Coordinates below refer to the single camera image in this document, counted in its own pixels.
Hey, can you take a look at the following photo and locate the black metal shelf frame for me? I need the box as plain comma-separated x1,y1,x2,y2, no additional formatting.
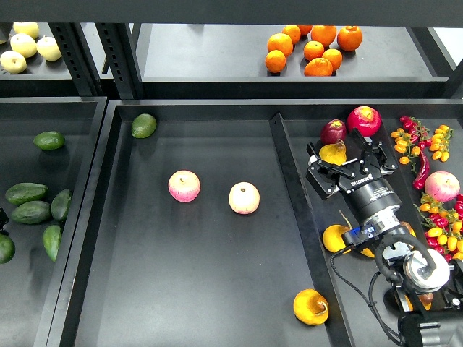
1,1,462,99

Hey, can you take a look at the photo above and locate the red chili pepper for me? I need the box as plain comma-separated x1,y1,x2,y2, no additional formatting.
412,151,430,189

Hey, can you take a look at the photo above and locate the green avocado lower left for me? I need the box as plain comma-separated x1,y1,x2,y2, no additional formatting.
42,225,62,262

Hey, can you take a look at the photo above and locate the orange far right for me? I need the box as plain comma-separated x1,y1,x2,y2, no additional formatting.
337,26,362,52

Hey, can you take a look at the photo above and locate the upper cherry tomato bunch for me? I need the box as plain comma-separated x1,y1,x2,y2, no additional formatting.
390,116,453,173

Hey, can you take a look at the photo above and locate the yellow pear left lower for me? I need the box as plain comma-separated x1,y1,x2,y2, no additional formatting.
322,224,351,253

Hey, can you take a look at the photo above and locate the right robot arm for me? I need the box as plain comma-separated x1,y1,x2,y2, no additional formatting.
306,129,462,346

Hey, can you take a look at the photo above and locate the yellow pear tray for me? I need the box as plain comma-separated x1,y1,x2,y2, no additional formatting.
293,288,329,326

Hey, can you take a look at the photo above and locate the orange back centre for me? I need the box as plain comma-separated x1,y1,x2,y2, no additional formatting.
311,25,337,47

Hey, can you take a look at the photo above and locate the pale yellow pear right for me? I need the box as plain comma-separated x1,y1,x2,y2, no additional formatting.
37,36,62,61

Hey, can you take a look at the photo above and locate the dark green avocado upright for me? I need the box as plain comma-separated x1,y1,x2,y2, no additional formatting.
51,189,72,222

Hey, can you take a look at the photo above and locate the orange back left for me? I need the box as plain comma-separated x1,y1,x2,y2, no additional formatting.
281,25,301,46

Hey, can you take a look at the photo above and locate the green avocado upper left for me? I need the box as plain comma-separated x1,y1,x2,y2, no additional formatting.
33,131,65,150

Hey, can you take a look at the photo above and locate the orange right of centre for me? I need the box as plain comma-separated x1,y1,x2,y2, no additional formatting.
322,48,343,72

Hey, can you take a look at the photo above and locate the pale pink apple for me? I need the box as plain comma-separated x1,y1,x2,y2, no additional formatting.
229,181,260,215

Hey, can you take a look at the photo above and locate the cherry tomato bunch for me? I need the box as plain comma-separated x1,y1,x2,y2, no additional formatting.
415,193,462,262
390,116,453,173

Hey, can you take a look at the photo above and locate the lower cherry tomato bunch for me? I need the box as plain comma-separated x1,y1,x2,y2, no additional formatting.
415,193,462,262

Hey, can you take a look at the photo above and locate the black left tray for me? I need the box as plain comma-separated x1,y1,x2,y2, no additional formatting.
1,97,106,346

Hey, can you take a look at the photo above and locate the dark green avocado middle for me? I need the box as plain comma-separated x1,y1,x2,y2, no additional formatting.
11,200,51,225

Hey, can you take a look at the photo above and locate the orange front centre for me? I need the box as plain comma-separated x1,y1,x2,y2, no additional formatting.
304,58,333,77

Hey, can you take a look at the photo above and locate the orange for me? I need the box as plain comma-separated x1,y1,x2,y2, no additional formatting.
311,25,337,47
304,58,333,77
322,48,343,72
337,26,362,52
281,25,301,46
265,50,286,74
303,40,325,61
267,33,293,57

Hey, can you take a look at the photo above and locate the pale yellow pear front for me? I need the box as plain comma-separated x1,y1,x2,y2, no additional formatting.
1,51,27,74

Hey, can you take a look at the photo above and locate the pink apple right tray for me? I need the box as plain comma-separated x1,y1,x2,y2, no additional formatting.
424,171,460,202

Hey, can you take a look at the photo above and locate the yellow pear under arm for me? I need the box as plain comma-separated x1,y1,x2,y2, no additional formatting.
394,290,433,312

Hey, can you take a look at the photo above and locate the pink red apple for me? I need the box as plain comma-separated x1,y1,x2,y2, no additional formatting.
168,170,200,203

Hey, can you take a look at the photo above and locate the bright red apple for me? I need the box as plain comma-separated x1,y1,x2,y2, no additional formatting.
346,106,382,137

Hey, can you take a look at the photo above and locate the yellow pear upper right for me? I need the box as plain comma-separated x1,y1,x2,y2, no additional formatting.
319,139,347,166

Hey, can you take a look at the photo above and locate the black tray divider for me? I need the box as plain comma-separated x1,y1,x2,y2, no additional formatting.
269,112,355,346

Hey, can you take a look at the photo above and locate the green avocado tray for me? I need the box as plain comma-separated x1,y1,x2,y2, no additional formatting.
0,234,15,264

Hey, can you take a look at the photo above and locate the green avocado tray corner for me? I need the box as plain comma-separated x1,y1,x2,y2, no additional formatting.
131,113,157,139

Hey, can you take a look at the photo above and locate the dark red apple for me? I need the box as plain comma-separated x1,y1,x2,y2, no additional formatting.
320,119,347,145

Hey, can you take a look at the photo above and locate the orange upper left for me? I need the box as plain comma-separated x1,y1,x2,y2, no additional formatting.
267,33,293,57

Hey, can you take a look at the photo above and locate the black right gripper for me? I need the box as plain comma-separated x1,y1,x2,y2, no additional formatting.
306,128,402,220

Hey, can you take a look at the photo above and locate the orange front left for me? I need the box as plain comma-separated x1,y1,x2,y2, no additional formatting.
265,50,286,74

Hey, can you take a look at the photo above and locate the yellow pear right lower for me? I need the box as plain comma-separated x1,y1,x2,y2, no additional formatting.
359,221,416,258

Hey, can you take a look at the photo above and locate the orange back hidden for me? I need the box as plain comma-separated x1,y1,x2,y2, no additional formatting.
297,25,313,36

